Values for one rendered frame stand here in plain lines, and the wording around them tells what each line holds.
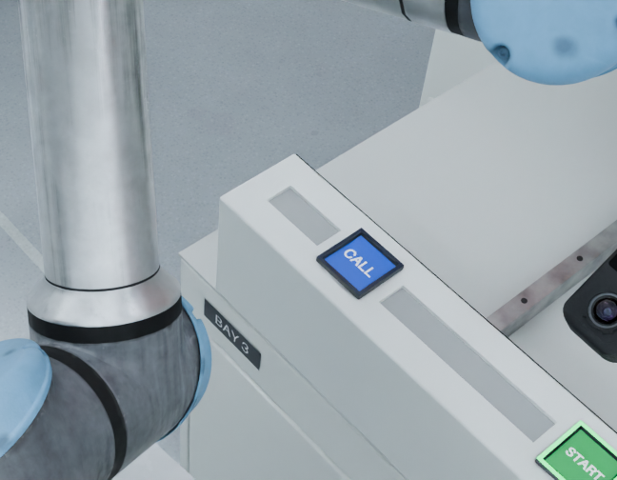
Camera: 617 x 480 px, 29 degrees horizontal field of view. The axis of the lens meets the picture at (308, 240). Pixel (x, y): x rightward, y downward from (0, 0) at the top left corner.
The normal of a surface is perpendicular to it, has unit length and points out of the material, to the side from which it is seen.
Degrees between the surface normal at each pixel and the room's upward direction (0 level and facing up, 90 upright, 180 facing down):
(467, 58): 90
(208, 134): 0
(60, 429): 52
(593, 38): 68
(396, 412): 90
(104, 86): 61
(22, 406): 48
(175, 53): 0
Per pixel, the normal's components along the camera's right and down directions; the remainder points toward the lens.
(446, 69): -0.74, 0.47
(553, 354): 0.08, -0.64
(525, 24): -0.44, 0.32
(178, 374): 0.92, 0.09
